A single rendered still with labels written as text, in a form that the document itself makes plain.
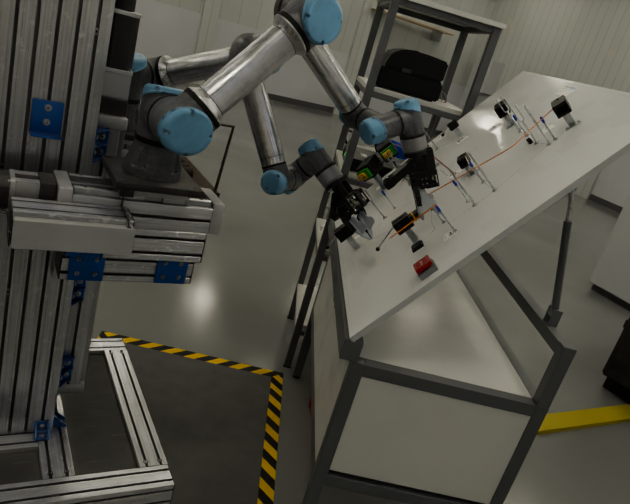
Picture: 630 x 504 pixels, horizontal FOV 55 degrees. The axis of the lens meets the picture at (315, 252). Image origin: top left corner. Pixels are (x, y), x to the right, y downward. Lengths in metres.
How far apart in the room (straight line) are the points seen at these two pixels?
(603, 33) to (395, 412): 12.49
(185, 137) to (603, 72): 12.50
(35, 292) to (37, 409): 0.42
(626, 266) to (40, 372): 5.40
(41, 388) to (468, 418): 1.30
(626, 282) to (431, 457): 4.66
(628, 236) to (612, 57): 7.59
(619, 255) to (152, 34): 9.09
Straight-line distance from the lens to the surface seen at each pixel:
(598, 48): 13.85
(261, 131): 1.82
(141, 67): 2.06
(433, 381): 1.79
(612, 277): 6.47
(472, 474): 2.02
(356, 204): 1.87
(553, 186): 1.70
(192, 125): 1.43
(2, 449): 2.12
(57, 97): 1.71
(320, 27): 1.52
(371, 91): 2.73
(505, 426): 1.94
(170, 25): 12.41
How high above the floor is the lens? 1.62
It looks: 20 degrees down
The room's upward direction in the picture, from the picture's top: 16 degrees clockwise
